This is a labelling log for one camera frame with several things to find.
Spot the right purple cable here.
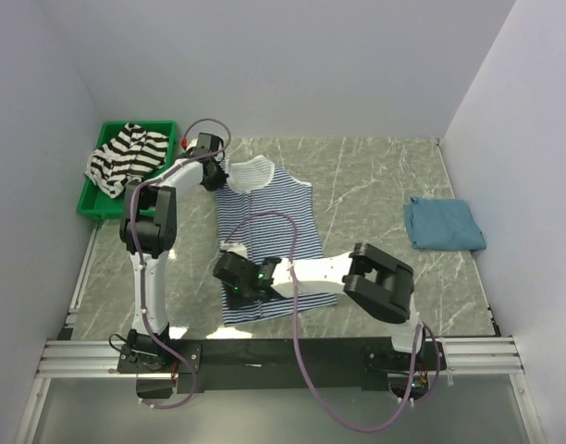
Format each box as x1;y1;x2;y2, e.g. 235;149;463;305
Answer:
221;210;443;434

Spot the blue white striped tank top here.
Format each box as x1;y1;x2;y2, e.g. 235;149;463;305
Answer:
215;155;338;326

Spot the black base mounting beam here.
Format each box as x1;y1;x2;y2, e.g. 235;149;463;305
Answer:
117;337;447;400

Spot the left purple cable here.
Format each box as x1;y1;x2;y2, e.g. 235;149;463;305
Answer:
125;117;232;412

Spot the purple cable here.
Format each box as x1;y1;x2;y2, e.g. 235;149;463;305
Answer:
221;210;443;434
125;117;232;412

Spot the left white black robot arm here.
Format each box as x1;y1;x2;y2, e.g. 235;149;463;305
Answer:
119;132;231;372

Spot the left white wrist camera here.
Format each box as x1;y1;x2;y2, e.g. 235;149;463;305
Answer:
180;137;198;152

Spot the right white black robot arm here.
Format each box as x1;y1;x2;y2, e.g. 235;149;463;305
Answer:
213;243;425;369

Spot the black white striped tank top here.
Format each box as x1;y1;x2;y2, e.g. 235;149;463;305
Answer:
84;123;169;199

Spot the green plastic tray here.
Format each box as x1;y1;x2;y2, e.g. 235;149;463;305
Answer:
77;120;178;220

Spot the aluminium frame rail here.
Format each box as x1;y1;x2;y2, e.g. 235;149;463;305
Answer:
15;337;547;443

